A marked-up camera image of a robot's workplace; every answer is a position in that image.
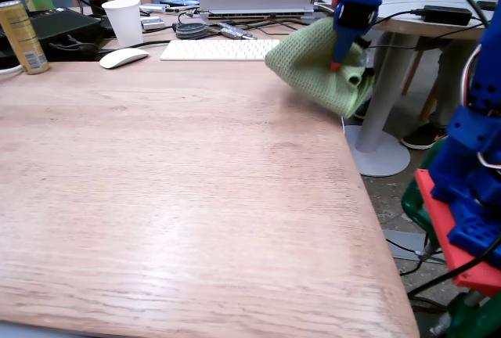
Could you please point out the blue gripper black motor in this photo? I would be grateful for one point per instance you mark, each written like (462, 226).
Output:
(355, 12)

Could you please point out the green waffle cloth black hem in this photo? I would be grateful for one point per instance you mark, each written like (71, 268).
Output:
(309, 68)

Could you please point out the blue printed robot arm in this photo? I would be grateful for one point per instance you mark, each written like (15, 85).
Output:
(469, 181)

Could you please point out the dark shoe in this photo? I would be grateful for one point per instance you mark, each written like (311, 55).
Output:
(362, 111)

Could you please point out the wooden stool leg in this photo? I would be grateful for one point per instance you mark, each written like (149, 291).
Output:
(413, 74)

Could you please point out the round white table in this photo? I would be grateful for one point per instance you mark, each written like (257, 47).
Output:
(407, 1)

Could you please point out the silver foil wrapped item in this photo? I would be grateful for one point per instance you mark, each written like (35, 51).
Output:
(235, 32)

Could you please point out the black power adapter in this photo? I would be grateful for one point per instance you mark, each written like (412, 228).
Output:
(446, 15)

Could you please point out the grey trouser leg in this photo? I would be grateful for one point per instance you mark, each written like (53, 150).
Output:
(450, 91)

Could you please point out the white keyboard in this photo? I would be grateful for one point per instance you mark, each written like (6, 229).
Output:
(219, 50)

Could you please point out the black shoe orange mark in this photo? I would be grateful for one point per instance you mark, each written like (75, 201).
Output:
(422, 138)

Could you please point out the black smartphone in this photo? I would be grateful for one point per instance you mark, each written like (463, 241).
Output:
(489, 5)

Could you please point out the blue smartphone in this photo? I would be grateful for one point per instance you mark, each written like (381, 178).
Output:
(178, 1)

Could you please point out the green clamp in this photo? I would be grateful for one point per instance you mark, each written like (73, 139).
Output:
(469, 318)
(413, 205)

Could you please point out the small white box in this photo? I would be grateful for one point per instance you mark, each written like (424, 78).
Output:
(152, 23)

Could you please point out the large white paper cup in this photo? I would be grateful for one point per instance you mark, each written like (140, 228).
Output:
(125, 25)

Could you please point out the white computer mouse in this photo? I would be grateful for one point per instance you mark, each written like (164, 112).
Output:
(123, 57)

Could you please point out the black box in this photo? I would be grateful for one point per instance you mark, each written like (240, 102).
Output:
(64, 29)

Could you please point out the yellow drink can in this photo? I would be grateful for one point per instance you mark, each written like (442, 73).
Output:
(23, 37)

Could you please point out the grey table pedestal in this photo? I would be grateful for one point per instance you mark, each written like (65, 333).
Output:
(375, 158)

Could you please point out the red robot base plate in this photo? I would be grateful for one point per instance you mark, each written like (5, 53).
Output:
(458, 267)

